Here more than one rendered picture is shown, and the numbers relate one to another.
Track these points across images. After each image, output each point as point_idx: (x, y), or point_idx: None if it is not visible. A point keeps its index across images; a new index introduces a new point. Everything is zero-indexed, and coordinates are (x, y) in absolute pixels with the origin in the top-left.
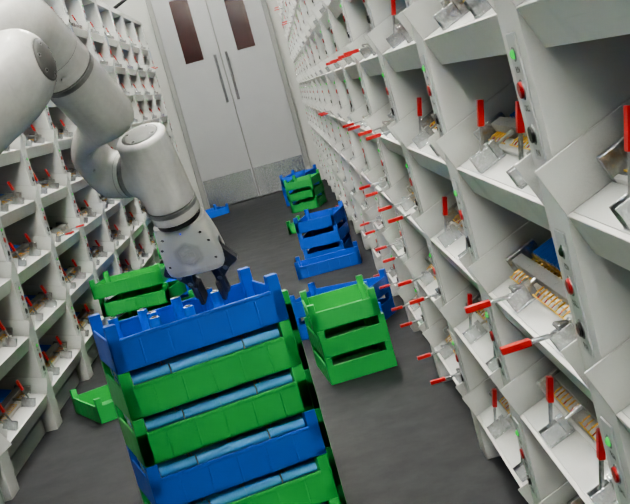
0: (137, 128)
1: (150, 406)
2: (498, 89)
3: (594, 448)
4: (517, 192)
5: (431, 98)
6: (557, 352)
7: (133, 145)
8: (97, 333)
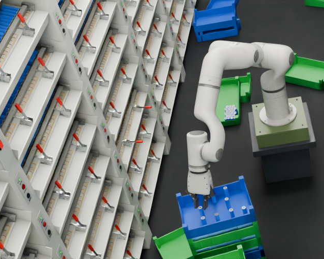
0: (196, 134)
1: None
2: None
3: (138, 152)
4: (132, 81)
5: (105, 133)
6: (141, 112)
7: (200, 130)
8: (250, 201)
